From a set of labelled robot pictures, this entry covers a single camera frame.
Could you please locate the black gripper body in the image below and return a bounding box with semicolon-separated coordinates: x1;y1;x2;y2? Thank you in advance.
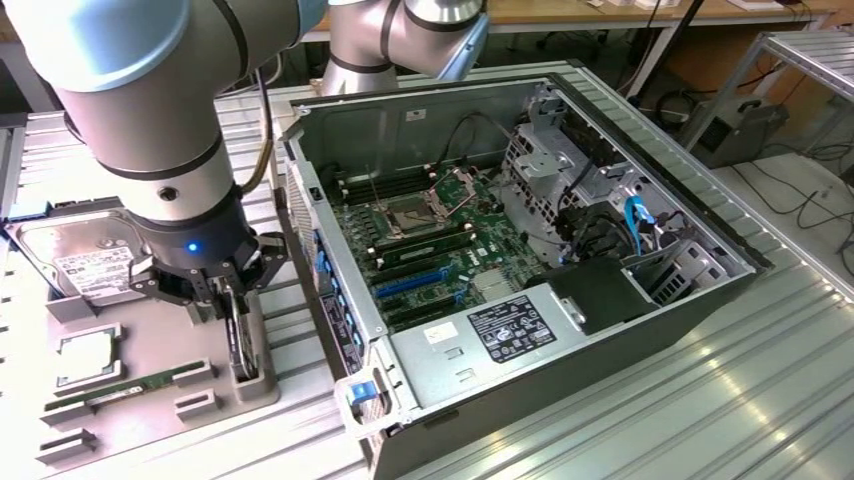
125;187;262;282

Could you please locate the grey parts rack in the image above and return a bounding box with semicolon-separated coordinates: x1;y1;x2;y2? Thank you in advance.
33;282;282;467

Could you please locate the silver hard disk drive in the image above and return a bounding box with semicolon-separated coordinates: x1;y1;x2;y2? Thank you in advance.
3;208;156;307

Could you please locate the blue expansion slot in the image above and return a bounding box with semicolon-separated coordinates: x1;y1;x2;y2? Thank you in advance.
373;266;449;300

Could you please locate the silver CPU chip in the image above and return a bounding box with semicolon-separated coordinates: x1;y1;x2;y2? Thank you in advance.
54;333;120;387

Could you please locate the green RAM stick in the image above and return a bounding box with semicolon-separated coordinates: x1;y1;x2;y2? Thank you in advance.
49;366;202;401

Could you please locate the installed black RAM stick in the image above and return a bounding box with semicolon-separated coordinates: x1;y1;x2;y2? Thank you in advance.
369;228;477;266

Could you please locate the CPU socket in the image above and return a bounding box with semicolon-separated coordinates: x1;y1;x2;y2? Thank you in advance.
377;190;462;237

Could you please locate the green motherboard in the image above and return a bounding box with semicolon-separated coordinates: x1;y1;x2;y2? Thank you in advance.
324;162;539;334

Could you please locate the open metal socket cover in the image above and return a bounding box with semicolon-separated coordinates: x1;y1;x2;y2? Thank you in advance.
425;165;498;202

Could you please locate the silver chipset heatsink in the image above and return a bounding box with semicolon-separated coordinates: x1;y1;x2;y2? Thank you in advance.
470;272;516;297

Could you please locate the silver power supply unit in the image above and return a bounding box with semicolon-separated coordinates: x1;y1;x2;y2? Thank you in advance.
388;283;589;407

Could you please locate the metal disk bay cage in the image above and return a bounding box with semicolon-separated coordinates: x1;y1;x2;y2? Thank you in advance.
502;122;605;244

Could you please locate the black plastic fan shroud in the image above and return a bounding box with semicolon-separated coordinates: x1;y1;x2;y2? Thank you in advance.
524;258;660;337

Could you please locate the open black PC case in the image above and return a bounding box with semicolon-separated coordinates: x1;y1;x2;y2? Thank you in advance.
274;71;776;480

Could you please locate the wooden desk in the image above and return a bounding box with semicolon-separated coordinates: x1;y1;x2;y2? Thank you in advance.
292;0;854;36

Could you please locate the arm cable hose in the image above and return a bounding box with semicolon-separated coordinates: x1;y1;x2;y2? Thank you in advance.
240;69;276;194

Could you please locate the black wire bundle in case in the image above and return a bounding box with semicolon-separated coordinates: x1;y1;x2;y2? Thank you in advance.
556;207;632;261

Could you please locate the blue SATA wire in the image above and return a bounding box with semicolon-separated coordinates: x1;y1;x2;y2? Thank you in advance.
620;193;653;257

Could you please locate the grey box with handle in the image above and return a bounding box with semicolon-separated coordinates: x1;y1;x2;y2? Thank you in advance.
691;97;789;169

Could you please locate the black cable on table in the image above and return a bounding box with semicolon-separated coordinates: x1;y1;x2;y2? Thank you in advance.
732;144;854;232

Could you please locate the aluminium profile frame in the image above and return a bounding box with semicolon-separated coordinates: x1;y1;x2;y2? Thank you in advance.
684;31;854;151

